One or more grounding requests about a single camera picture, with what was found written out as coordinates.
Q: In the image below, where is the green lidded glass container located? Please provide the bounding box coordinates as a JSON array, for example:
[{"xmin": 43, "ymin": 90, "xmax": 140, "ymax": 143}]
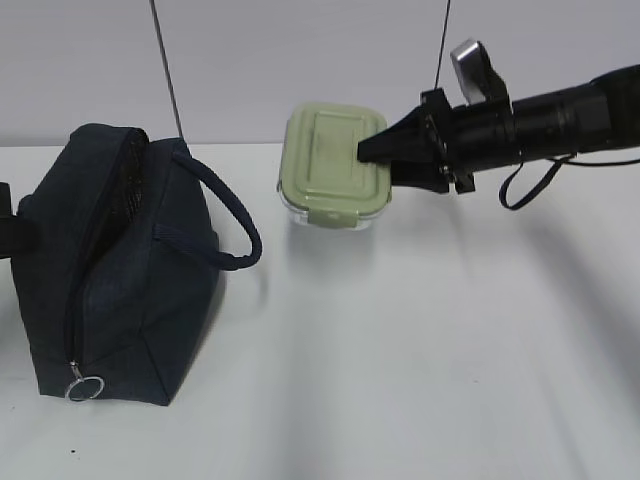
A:
[{"xmin": 277, "ymin": 102, "xmax": 391, "ymax": 230}]

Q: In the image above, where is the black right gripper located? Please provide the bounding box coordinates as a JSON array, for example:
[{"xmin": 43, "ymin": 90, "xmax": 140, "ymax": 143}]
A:
[{"xmin": 357, "ymin": 88, "xmax": 475, "ymax": 194}]

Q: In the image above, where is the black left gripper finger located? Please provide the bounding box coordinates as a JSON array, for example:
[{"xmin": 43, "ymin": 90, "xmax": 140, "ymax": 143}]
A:
[{"xmin": 1, "ymin": 182, "xmax": 40, "ymax": 259}]

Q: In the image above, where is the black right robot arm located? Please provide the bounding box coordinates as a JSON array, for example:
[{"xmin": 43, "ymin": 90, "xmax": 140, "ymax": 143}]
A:
[{"xmin": 357, "ymin": 65, "xmax": 639, "ymax": 194}]

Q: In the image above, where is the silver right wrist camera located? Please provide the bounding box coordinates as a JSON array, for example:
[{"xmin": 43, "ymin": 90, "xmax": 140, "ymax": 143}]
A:
[{"xmin": 450, "ymin": 38, "xmax": 509, "ymax": 105}]

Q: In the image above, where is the dark blue zipper bag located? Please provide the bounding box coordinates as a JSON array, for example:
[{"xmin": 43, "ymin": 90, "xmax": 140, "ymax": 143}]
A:
[{"xmin": 11, "ymin": 123, "xmax": 263, "ymax": 406}]

